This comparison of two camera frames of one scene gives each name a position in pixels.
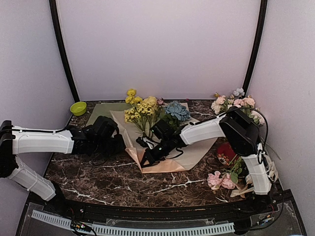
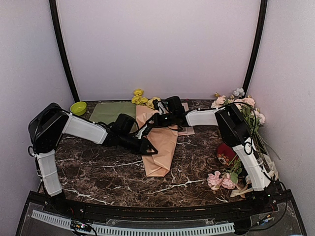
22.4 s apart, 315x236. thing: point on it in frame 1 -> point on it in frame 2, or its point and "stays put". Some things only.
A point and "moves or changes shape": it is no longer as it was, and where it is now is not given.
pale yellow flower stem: [150, 106] moves or changes shape
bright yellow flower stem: [132, 99] -> [139, 100]
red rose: [225, 154] stays put
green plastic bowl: [78, 108] stays put
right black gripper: [148, 154] -> [158, 121]
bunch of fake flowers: [247, 104] stays put
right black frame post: [257, 44] stays put
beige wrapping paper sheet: [179, 159] moves or changes shape
